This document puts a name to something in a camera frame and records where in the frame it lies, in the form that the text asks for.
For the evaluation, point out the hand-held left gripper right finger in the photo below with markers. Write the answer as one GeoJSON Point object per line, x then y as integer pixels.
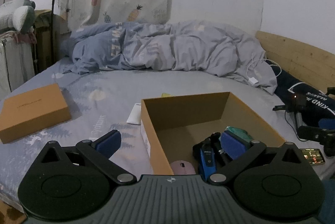
{"type": "Point", "coordinates": [233, 146]}

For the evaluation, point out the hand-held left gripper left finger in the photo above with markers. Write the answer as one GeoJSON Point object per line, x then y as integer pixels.
{"type": "Point", "coordinates": [110, 143]}

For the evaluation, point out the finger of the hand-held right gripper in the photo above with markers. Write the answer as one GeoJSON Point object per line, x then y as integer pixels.
{"type": "Point", "coordinates": [327, 124]}
{"type": "Point", "coordinates": [311, 133]}

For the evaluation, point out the white packet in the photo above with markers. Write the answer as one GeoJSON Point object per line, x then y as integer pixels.
{"type": "Point", "coordinates": [134, 114]}

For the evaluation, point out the brown cardboard box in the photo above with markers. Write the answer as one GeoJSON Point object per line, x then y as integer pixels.
{"type": "Point", "coordinates": [183, 119]}

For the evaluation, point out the yellow transparent bottle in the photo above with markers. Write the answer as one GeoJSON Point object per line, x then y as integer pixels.
{"type": "Point", "coordinates": [166, 95]}

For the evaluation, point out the orange cardboard box lid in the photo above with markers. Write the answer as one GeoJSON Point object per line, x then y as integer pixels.
{"type": "Point", "coordinates": [34, 111]}

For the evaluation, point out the teal pouch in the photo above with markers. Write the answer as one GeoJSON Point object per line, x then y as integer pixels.
{"type": "Point", "coordinates": [240, 133]}

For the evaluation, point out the black cylindrical device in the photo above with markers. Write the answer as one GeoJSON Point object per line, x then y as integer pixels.
{"type": "Point", "coordinates": [217, 140]}

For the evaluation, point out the smartphone with lit screen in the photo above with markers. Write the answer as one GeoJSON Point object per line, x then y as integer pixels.
{"type": "Point", "coordinates": [312, 157]}

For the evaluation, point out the blue black electric shaver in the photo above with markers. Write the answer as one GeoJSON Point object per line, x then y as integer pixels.
{"type": "Point", "coordinates": [206, 161]}

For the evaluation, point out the black device on tripod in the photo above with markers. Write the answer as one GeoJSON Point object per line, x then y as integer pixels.
{"type": "Point", "coordinates": [298, 102]}

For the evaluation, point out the black device with red light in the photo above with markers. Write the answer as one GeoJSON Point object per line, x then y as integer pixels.
{"type": "Point", "coordinates": [331, 91]}

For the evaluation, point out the dark blue cloth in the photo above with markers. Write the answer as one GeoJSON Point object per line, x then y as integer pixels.
{"type": "Point", "coordinates": [329, 188]}

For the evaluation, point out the pink computer mouse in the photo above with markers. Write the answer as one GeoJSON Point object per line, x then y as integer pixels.
{"type": "Point", "coordinates": [183, 167]}

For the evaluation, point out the grey printed bed sheet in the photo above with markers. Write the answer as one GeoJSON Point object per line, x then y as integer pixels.
{"type": "Point", "coordinates": [104, 88]}

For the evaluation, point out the navy printed pillow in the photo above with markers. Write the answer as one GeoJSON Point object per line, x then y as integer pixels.
{"type": "Point", "coordinates": [285, 82]}

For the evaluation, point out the wooden headboard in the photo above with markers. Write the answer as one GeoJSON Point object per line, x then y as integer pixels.
{"type": "Point", "coordinates": [295, 54]}

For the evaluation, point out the grey blue duvet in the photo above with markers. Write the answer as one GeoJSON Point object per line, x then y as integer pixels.
{"type": "Point", "coordinates": [183, 48]}

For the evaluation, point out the brown carton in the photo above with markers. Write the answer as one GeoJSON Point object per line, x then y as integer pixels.
{"type": "Point", "coordinates": [44, 40]}

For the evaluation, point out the pink cloth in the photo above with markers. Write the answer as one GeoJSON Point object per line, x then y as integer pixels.
{"type": "Point", "coordinates": [26, 38]}

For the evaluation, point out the grey white plush toy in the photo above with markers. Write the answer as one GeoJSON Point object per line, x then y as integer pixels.
{"type": "Point", "coordinates": [23, 17]}

